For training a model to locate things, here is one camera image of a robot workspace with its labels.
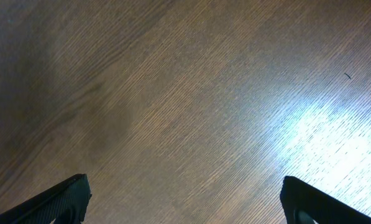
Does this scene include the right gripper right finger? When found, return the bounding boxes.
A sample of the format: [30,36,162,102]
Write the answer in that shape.
[280,176,371,224]

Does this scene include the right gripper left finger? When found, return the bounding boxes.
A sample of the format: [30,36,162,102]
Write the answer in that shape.
[0,174,91,224]

